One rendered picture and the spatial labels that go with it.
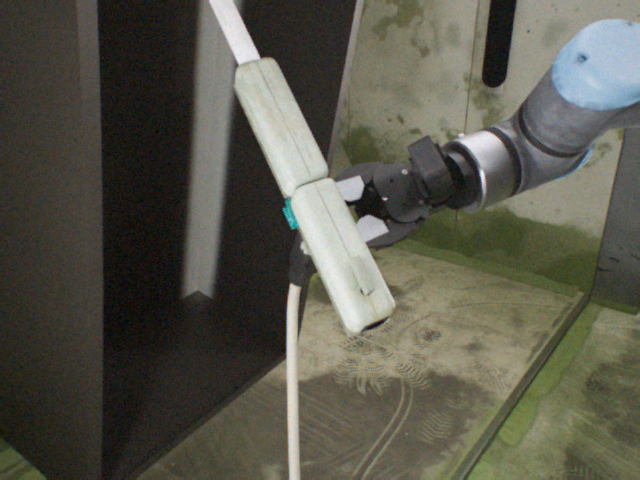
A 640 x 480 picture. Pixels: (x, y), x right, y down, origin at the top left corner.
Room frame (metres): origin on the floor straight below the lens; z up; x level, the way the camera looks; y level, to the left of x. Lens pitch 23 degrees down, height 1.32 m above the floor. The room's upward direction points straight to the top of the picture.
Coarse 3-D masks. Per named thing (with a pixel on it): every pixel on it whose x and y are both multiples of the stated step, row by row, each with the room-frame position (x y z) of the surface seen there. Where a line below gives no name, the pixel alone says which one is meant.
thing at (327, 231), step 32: (224, 0) 0.72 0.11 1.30; (224, 32) 0.70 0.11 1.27; (256, 64) 0.66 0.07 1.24; (256, 96) 0.63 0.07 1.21; (288, 96) 0.63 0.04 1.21; (256, 128) 0.63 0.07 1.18; (288, 128) 0.61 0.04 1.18; (288, 160) 0.58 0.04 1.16; (320, 160) 0.59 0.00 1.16; (288, 192) 0.58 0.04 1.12; (320, 192) 0.56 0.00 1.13; (320, 224) 0.54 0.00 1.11; (352, 224) 0.54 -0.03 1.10; (320, 256) 0.52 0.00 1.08; (352, 256) 0.52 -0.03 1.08; (352, 288) 0.49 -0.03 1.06; (384, 288) 0.50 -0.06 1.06; (352, 320) 0.48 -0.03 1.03; (384, 320) 0.49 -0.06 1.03
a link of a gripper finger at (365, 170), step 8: (352, 168) 0.64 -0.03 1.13; (360, 168) 0.64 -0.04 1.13; (368, 168) 0.64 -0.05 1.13; (376, 168) 0.64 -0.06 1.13; (336, 176) 0.63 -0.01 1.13; (344, 176) 0.63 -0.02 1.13; (352, 176) 0.63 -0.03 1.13; (360, 176) 0.63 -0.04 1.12; (368, 176) 0.63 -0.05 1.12; (368, 184) 0.63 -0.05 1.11
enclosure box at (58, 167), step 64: (0, 0) 0.77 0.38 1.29; (64, 0) 0.70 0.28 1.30; (128, 0) 1.19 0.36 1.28; (192, 0) 1.32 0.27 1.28; (256, 0) 1.33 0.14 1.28; (320, 0) 1.24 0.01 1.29; (0, 64) 0.79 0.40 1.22; (64, 64) 0.72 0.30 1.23; (128, 64) 1.20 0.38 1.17; (192, 64) 1.35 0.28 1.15; (320, 64) 1.24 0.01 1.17; (0, 128) 0.81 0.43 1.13; (64, 128) 0.73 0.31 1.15; (128, 128) 1.22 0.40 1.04; (192, 128) 1.37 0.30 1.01; (320, 128) 1.24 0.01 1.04; (0, 192) 0.83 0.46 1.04; (64, 192) 0.74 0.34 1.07; (128, 192) 1.24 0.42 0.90; (192, 192) 1.40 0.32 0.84; (256, 192) 1.35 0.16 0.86; (0, 256) 0.85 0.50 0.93; (64, 256) 0.76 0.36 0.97; (128, 256) 1.26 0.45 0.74; (192, 256) 1.44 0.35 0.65; (256, 256) 1.35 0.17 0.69; (0, 320) 0.88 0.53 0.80; (64, 320) 0.77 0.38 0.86; (128, 320) 1.28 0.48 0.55; (192, 320) 1.34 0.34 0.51; (256, 320) 1.36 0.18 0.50; (0, 384) 0.90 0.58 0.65; (64, 384) 0.79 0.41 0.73; (128, 384) 1.10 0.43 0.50; (192, 384) 1.12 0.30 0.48; (64, 448) 0.81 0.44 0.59; (128, 448) 0.93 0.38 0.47
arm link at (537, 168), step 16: (496, 128) 0.70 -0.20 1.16; (512, 128) 0.69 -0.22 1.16; (512, 144) 0.67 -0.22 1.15; (528, 144) 0.67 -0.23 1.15; (592, 144) 0.71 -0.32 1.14; (512, 160) 0.66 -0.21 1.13; (528, 160) 0.67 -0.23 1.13; (544, 160) 0.67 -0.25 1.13; (560, 160) 0.66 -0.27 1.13; (576, 160) 0.70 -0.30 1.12; (528, 176) 0.67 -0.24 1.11; (544, 176) 0.68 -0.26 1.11; (560, 176) 0.71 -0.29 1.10; (512, 192) 0.67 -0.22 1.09
